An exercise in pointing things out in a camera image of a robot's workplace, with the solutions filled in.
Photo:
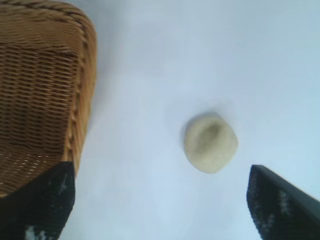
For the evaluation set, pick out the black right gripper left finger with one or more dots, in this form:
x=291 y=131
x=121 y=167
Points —
x=37 y=207

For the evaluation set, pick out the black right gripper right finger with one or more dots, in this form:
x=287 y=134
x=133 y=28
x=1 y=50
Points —
x=282 y=212

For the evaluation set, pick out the pale egg yolk pastry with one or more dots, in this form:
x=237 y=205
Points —
x=210 y=147

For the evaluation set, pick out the woven wicker basket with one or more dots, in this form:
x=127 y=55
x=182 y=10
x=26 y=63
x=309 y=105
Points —
x=37 y=87

